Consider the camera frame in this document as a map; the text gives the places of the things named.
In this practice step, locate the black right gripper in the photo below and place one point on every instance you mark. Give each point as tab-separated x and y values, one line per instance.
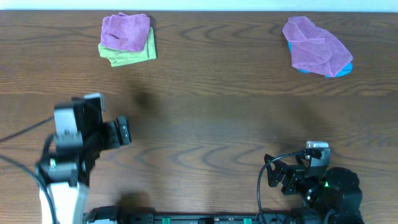
290	178

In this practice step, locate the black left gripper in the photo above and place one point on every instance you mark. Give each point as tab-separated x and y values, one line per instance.
123	130

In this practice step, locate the purple microfiber cloth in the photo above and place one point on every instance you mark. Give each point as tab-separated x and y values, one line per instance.
124	32

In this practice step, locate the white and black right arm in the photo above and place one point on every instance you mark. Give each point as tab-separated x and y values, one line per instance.
329	195

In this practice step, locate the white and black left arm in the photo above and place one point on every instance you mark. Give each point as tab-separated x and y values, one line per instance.
68	158

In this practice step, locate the green folded cloth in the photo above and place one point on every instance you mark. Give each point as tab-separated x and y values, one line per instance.
119	58

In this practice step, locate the blue cloth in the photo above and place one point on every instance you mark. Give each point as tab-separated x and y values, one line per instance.
346	70

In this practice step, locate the crumpled purple cloth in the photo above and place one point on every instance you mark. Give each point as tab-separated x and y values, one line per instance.
315	49

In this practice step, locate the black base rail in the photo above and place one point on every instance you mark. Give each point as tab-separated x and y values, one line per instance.
117	215

